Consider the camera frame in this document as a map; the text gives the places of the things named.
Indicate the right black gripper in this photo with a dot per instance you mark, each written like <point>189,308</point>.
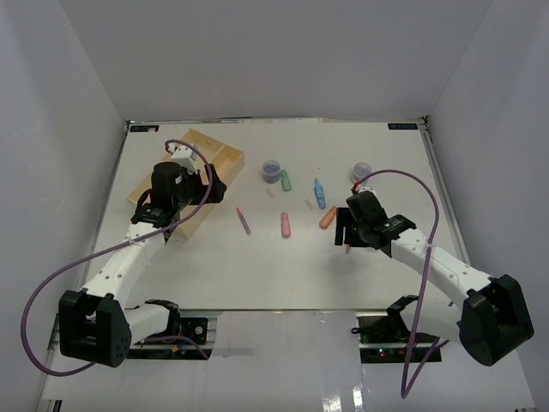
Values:
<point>344,219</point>

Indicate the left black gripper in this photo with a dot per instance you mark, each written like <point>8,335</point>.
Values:
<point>202,189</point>

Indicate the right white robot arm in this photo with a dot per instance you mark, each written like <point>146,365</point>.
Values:
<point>487,315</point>

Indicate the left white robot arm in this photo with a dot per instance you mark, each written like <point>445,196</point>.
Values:
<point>95,322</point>

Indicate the right paperclip jar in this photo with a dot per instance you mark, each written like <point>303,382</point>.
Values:
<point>359,172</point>

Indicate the paperclip jar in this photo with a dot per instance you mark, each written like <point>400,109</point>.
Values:
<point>359,172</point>
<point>271,171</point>

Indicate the beige compartment box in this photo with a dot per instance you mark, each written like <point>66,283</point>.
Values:
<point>228,162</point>

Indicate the right clear pen cap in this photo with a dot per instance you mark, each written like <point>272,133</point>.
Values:
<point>308,204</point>

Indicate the left black corner label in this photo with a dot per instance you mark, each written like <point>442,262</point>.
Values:
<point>139,128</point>

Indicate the black corner label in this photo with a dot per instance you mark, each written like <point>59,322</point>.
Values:
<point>139,128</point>
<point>403,126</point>

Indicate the pink highlighter pen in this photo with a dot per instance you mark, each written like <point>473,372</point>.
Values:
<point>243,221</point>

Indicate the pink correction tape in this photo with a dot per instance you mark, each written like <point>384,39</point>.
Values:
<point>285,226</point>

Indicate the green correction tape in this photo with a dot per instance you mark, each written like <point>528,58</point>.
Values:
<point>285,180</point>

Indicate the left paperclip jar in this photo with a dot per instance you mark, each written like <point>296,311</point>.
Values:
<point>271,171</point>

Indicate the right black corner label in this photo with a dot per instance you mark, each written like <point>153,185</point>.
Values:
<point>403,126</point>

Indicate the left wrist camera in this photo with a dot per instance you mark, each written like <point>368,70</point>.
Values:
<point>185,157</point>

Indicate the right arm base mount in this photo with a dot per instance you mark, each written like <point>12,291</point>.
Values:
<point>383,338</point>

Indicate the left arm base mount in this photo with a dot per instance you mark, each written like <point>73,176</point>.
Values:
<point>188,330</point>

